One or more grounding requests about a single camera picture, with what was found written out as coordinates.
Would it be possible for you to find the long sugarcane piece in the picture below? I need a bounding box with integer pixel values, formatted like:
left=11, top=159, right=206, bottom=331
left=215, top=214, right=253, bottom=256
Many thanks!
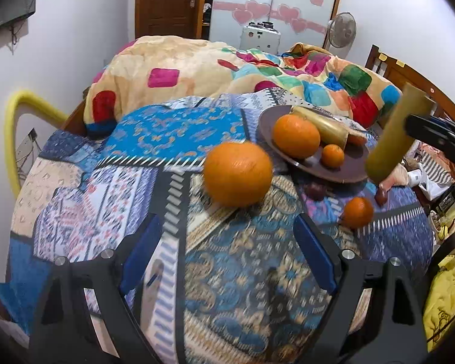
left=365, top=83, right=434, bottom=185

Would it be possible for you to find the small tangerine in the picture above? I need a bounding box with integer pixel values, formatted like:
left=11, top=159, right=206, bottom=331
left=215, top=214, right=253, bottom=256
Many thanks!
left=340, top=197, right=374, bottom=229
left=320, top=144, right=345, bottom=169

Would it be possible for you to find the short sugarcane piece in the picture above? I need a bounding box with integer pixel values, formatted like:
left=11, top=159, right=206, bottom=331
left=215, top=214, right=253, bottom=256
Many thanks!
left=290, top=106, right=349, bottom=150

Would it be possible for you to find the large orange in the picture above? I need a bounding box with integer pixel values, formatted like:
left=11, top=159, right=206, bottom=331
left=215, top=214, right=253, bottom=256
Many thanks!
left=272, top=114, right=321, bottom=160
left=203, top=141, right=273, bottom=208

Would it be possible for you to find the striped fabric bag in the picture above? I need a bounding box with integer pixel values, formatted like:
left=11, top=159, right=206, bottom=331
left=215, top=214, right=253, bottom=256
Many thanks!
left=418, top=144, right=455, bottom=201

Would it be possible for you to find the yellow cloth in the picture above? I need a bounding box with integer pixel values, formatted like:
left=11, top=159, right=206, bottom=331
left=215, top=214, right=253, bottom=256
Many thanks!
left=423, top=255, right=455, bottom=352

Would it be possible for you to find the wooden headboard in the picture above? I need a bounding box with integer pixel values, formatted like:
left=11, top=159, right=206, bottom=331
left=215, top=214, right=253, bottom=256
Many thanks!
left=365, top=44, right=455, bottom=122

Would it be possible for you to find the purple round plate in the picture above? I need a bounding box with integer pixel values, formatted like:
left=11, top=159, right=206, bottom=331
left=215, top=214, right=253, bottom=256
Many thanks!
left=257, top=104, right=371, bottom=185

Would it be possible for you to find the dark red grape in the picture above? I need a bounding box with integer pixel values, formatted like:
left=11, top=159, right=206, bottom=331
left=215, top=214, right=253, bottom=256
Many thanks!
left=304, top=182, right=327, bottom=202

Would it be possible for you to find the blue patterned patchwork cloth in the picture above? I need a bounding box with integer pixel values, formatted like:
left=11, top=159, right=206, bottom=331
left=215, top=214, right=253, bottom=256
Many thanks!
left=0, top=89, right=433, bottom=363

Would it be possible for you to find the standing electric fan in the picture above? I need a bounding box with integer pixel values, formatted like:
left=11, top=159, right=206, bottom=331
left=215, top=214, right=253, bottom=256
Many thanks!
left=324, top=12, right=357, bottom=49

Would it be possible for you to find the sliding wardrobe with hearts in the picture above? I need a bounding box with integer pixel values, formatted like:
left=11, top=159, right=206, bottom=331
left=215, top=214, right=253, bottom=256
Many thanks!
left=208, top=0, right=339, bottom=53

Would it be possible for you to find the white box appliance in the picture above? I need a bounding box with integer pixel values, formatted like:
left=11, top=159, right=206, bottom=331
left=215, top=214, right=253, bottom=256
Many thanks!
left=240, top=22, right=281, bottom=55

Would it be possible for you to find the yellow foam tube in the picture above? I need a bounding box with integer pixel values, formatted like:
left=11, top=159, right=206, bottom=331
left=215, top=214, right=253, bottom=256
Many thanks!
left=3, top=89, right=68, bottom=197

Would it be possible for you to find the colourful patchwork blanket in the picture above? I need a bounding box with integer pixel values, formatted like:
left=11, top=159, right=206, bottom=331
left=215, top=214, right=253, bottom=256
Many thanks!
left=83, top=35, right=401, bottom=134

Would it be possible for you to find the brown wooden door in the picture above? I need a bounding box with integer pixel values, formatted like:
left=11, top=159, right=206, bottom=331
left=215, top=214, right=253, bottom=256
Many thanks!
left=135, top=0, right=204, bottom=39

